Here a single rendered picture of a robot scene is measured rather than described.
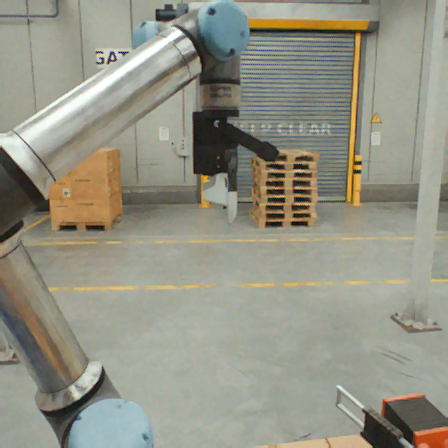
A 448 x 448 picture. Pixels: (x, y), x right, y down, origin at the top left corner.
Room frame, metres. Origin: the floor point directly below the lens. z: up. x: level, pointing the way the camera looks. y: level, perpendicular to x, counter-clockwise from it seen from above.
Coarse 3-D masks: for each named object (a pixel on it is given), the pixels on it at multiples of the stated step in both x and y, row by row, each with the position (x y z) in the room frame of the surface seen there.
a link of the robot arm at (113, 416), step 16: (112, 400) 0.57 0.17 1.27; (80, 416) 0.54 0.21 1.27; (96, 416) 0.54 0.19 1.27; (112, 416) 0.54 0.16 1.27; (128, 416) 0.54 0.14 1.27; (144, 416) 0.54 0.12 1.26; (64, 432) 0.55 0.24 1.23; (80, 432) 0.51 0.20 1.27; (96, 432) 0.51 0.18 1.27; (112, 432) 0.51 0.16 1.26; (128, 432) 0.51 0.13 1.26; (144, 432) 0.52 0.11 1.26
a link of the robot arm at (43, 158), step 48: (144, 48) 0.55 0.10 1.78; (192, 48) 0.57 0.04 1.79; (240, 48) 0.59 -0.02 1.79; (96, 96) 0.50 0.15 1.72; (144, 96) 0.53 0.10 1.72; (0, 144) 0.44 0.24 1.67; (48, 144) 0.46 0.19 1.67; (96, 144) 0.50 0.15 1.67; (0, 192) 0.43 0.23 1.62; (48, 192) 0.48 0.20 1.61
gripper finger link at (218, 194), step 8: (216, 176) 0.74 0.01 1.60; (224, 176) 0.74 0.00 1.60; (216, 184) 0.73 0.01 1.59; (224, 184) 0.73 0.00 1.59; (208, 192) 0.72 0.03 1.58; (216, 192) 0.73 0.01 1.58; (224, 192) 0.73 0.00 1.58; (232, 192) 0.72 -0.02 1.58; (208, 200) 0.72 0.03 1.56; (216, 200) 0.72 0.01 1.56; (224, 200) 0.72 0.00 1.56; (232, 200) 0.71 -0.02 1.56; (232, 208) 0.71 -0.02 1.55; (232, 216) 0.71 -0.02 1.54
